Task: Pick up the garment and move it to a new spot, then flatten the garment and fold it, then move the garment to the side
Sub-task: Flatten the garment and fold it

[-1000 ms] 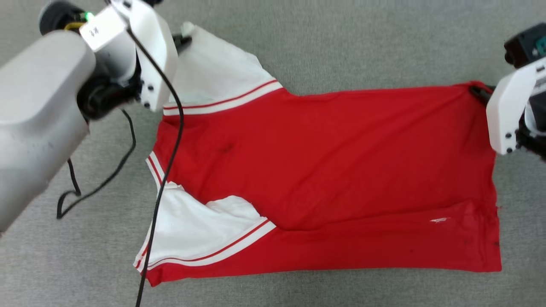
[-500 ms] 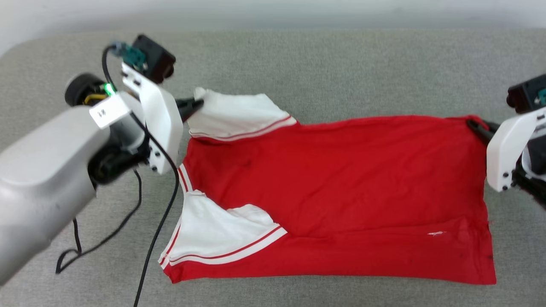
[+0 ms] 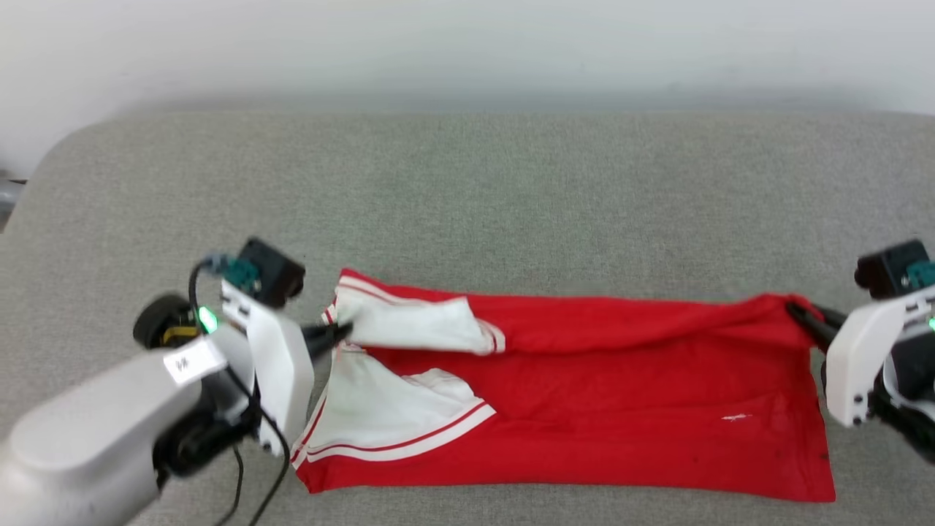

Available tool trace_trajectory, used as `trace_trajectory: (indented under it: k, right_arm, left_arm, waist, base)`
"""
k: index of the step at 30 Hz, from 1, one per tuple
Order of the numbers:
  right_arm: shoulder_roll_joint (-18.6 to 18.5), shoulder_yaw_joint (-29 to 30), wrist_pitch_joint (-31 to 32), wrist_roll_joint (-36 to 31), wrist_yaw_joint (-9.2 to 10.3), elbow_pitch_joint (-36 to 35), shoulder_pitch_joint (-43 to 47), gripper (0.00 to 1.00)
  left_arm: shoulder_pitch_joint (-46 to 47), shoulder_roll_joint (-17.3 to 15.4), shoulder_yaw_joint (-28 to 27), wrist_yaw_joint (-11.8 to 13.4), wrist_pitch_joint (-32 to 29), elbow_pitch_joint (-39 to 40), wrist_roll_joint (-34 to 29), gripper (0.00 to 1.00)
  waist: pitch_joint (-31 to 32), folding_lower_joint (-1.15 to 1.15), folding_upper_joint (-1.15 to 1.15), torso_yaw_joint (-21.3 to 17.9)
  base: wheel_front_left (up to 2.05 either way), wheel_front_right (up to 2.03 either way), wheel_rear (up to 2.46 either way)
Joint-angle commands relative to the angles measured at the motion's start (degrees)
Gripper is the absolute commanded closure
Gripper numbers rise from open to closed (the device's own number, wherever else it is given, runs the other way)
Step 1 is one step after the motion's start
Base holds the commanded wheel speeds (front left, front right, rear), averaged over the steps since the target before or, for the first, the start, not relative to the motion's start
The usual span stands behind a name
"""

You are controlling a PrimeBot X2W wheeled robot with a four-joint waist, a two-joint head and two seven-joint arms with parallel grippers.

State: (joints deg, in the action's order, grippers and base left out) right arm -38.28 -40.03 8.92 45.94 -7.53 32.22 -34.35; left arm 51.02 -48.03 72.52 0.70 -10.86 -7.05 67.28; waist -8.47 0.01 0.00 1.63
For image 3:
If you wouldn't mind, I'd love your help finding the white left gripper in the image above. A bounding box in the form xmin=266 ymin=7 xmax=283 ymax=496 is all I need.
xmin=220 ymin=283 xmax=356 ymax=459

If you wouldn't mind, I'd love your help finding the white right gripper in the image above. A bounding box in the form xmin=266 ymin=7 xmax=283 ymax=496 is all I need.
xmin=785 ymin=285 xmax=935 ymax=430

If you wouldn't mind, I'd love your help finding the red and white garment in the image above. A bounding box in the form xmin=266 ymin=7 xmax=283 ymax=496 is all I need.
xmin=290 ymin=267 xmax=838 ymax=506

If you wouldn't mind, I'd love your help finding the grey fabric sofa cushion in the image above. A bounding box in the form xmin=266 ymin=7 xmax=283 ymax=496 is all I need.
xmin=0 ymin=102 xmax=935 ymax=526

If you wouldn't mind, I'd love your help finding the grey metal post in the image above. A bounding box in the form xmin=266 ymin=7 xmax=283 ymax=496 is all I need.
xmin=0 ymin=170 xmax=28 ymax=235

